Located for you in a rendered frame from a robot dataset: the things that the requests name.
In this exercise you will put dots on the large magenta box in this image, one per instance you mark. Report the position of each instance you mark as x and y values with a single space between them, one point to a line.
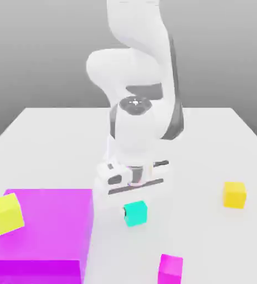
53 228

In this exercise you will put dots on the small teal cube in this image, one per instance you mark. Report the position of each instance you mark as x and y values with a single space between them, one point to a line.
136 214

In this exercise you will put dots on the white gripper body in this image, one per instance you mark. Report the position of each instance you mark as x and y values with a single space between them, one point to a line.
141 190

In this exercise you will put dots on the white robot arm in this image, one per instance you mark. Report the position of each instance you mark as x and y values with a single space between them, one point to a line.
139 66

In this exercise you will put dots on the small magenta cube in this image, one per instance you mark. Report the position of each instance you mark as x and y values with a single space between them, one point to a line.
170 269

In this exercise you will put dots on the small golden yellow cube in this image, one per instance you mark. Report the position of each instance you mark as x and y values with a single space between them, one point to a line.
234 195

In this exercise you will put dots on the small lime yellow cube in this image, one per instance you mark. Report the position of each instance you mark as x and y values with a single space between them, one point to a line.
6 214

